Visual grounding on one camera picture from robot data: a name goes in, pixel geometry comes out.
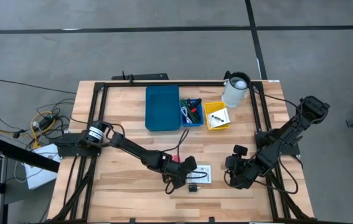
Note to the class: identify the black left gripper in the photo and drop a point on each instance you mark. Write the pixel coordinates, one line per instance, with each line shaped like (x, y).
(176, 172)

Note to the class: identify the white cylindrical container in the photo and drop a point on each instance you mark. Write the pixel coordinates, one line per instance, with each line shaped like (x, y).
(232, 96)

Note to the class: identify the black aluminium table frame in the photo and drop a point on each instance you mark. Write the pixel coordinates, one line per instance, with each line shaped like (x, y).
(123, 84)

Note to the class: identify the black bar device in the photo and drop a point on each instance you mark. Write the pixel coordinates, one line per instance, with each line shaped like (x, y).
(148, 76)

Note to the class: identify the black power adapter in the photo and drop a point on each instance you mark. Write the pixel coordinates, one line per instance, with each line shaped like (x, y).
(192, 188)

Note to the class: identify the small blue slotted basket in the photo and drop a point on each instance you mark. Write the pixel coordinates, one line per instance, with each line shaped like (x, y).
(201, 123)

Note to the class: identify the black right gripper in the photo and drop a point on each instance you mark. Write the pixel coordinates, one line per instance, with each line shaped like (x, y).
(241, 169)

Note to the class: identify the black power strip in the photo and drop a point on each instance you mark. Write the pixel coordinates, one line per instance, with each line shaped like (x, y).
(47, 120)

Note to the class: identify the large teal plastic bin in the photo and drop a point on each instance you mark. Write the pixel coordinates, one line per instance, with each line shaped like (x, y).
(162, 109)

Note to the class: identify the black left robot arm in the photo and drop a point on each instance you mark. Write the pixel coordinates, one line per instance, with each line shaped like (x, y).
(132, 149)

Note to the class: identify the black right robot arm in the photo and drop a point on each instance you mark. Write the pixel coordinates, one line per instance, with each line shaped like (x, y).
(282, 137)

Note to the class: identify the white floor box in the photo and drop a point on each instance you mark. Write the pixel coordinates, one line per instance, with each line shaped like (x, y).
(40, 175)

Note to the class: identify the black clamp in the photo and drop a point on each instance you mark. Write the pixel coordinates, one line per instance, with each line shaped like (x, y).
(226, 74)

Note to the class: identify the black beam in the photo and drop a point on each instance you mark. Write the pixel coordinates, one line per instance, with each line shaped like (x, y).
(23, 155)

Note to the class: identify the small yellow slotted basket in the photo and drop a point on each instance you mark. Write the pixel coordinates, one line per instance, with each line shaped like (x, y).
(208, 105)

